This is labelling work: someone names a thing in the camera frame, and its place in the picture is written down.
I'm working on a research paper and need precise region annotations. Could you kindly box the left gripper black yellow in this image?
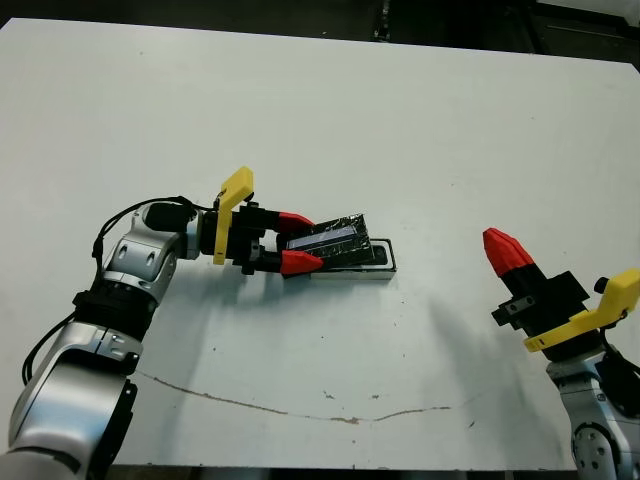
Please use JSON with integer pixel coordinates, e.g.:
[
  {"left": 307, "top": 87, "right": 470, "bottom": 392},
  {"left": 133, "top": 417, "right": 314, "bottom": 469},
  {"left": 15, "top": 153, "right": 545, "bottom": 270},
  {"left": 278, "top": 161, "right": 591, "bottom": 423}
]
[{"left": 199, "top": 166, "right": 325, "bottom": 278}]

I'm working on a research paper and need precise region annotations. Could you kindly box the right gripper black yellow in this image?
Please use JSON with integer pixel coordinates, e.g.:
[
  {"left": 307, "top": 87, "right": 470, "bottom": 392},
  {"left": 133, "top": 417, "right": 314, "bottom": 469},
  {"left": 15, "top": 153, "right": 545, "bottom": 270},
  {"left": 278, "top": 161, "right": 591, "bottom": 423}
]
[{"left": 482, "top": 227, "right": 640, "bottom": 362}]

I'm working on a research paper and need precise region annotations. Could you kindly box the black foil-wrapped bar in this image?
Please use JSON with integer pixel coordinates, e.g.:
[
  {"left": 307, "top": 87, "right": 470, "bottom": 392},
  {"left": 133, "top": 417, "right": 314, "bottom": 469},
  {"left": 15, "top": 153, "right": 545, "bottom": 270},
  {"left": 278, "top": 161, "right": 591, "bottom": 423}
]
[{"left": 287, "top": 211, "right": 374, "bottom": 267}]

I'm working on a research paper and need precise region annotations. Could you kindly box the box base white insert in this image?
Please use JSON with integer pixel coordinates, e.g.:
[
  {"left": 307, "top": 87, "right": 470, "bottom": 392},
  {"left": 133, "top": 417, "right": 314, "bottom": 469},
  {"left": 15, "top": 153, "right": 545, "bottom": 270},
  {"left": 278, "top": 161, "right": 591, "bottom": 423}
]
[{"left": 308, "top": 238, "right": 398, "bottom": 282}]

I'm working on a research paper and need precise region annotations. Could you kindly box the black chair base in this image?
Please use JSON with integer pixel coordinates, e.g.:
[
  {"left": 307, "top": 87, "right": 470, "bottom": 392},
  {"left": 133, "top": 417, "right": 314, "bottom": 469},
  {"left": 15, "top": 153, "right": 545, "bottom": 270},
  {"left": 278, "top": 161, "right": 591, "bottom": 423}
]
[{"left": 373, "top": 0, "right": 395, "bottom": 42}]

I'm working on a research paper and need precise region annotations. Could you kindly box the dark background furniture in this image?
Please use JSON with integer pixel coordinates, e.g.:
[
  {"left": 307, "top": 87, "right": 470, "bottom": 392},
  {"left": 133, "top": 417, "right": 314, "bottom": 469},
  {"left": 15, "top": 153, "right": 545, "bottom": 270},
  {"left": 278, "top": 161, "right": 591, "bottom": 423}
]
[{"left": 529, "top": 2, "right": 640, "bottom": 65}]

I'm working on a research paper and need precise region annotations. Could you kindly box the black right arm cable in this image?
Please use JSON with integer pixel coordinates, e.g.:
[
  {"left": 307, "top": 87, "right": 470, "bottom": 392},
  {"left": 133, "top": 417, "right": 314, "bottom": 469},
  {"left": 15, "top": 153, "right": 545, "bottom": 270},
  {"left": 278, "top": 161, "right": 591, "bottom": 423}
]
[{"left": 598, "top": 312, "right": 640, "bottom": 382}]

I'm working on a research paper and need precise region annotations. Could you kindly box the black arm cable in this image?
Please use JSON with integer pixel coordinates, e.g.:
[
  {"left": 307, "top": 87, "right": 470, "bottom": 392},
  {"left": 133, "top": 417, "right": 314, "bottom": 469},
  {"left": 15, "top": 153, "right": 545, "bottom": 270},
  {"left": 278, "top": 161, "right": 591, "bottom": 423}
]
[
  {"left": 21, "top": 195, "right": 222, "bottom": 387},
  {"left": 598, "top": 312, "right": 640, "bottom": 382}
]

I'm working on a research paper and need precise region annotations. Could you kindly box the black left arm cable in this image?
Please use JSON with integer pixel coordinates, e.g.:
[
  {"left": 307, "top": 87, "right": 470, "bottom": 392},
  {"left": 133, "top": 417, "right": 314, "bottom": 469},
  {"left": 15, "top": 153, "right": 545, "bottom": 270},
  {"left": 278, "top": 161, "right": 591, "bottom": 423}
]
[{"left": 21, "top": 195, "right": 222, "bottom": 387}]

